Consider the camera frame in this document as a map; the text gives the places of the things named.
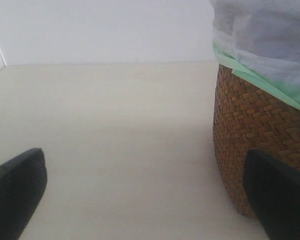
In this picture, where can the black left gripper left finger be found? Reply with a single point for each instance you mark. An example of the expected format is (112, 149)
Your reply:
(23, 181)

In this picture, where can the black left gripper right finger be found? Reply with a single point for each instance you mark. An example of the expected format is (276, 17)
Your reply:
(273, 192)

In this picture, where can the white green plastic bin liner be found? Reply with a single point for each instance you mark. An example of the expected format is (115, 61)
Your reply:
(259, 40)

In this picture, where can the woven wicker waste basket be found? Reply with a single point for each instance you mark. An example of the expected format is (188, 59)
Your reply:
(246, 117)

